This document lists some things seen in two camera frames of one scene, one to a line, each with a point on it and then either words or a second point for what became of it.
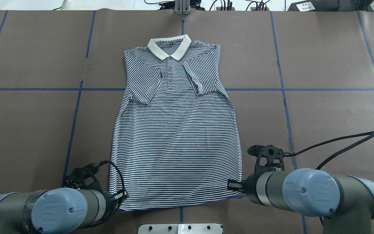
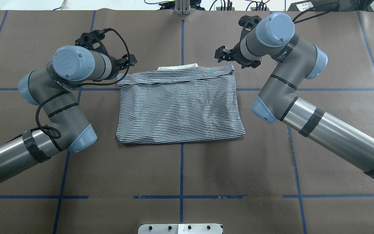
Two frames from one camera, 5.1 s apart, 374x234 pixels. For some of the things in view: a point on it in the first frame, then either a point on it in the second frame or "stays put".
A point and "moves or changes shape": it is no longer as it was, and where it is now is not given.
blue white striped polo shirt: (177, 140) moves or changes shape
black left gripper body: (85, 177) -> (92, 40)
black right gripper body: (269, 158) -> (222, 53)
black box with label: (315, 6) stays put
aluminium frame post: (182, 7) stays put
